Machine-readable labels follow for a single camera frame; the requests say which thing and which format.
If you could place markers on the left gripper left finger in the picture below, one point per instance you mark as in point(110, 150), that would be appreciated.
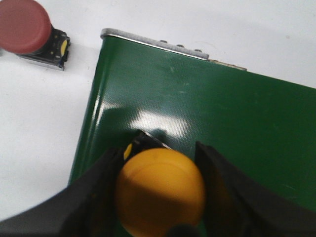
point(83, 209)

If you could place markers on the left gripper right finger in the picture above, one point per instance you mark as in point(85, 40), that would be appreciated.
point(237, 206)

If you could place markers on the green conveyor belt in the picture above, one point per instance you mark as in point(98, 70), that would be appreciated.
point(264, 126)

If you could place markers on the aluminium conveyor side rail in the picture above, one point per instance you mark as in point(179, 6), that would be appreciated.
point(163, 45)

